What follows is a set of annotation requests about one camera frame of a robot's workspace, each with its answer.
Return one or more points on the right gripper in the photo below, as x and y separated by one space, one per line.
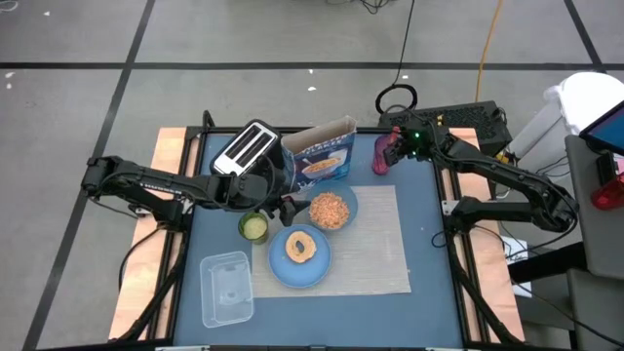
421 144

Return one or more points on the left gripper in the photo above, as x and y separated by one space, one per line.
253 190

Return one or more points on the pink faceted plastic tumbler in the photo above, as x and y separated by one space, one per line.
380 161

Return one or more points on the bagel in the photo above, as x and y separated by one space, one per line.
291 253

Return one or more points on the blue frosted flakes cereal box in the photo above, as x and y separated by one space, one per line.
322 166

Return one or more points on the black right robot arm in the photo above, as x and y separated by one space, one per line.
512 175

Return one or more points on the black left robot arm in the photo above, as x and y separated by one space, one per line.
146 180

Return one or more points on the heap of cereal flakes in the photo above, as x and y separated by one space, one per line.
330 210

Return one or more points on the green glass tumbler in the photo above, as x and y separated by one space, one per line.
254 227

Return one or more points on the blue bowl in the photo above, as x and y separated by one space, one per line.
352 195

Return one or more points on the blue plate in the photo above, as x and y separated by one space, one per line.
283 273

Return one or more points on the black toaster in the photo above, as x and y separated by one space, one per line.
244 146

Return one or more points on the black computer case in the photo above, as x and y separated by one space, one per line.
468 114

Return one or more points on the beige woven placemat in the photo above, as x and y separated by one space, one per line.
380 244

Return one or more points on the clear plastic container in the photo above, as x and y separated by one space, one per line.
229 292

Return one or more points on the white paper sheet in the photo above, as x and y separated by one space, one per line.
517 253

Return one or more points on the wooden side board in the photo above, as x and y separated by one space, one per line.
492 283
136 273

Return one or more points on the white plastic bag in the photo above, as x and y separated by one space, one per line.
585 92

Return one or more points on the tablet screen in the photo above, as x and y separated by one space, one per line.
609 129

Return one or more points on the red plastic object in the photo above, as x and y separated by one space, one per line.
609 197

